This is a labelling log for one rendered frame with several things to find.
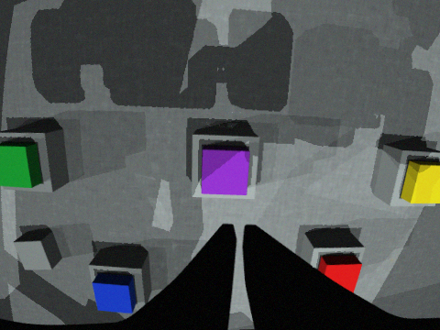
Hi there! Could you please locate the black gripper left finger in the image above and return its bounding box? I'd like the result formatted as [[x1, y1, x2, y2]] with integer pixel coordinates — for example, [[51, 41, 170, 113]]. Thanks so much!
[[0, 224, 236, 330]]

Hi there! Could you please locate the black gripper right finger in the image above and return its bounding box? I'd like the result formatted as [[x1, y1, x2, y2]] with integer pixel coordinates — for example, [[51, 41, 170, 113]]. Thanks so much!
[[242, 225, 440, 330]]

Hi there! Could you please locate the red button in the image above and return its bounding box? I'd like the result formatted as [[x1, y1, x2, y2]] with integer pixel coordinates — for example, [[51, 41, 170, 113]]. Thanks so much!
[[301, 232, 366, 293]]

